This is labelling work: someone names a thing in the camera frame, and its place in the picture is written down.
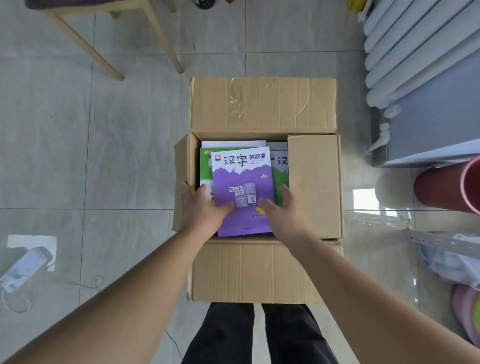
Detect person's left hand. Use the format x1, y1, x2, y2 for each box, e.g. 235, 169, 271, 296
181, 182, 235, 245

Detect person's right hand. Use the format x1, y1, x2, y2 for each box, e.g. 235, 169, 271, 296
257, 184, 313, 245

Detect purple children's book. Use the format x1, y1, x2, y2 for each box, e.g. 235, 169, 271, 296
210, 146, 277, 238

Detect person's right forearm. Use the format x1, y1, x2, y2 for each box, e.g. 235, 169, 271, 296
277, 227, 480, 364

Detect person's left forearm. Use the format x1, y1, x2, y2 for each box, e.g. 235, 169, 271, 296
0, 230, 211, 364

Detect green and white children's book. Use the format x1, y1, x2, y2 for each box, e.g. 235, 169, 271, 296
268, 141, 290, 207

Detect brown cardboard box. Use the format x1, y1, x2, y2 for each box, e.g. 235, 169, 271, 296
172, 76, 344, 305

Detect person's black trousers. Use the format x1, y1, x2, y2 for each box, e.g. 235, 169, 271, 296
181, 302, 339, 364

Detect white radiator pipe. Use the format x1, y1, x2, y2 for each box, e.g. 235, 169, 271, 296
367, 104, 402, 153

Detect maroon plastic bucket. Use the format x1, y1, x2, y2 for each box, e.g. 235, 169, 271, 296
413, 155, 480, 217

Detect white perforated metal bar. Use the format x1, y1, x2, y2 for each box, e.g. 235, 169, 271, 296
404, 228, 480, 260

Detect clear plastic bag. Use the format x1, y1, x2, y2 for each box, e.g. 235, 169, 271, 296
419, 234, 480, 292

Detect white power strip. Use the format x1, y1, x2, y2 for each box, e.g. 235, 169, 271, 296
0, 247, 50, 294

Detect white radiator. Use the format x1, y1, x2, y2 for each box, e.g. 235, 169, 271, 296
357, 0, 480, 110

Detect pink plastic basin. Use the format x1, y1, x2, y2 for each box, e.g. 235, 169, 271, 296
449, 283, 480, 348

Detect wooden chair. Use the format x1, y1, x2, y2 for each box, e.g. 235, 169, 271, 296
24, 0, 185, 82

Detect white cable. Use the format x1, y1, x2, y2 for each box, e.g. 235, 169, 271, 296
0, 275, 106, 315

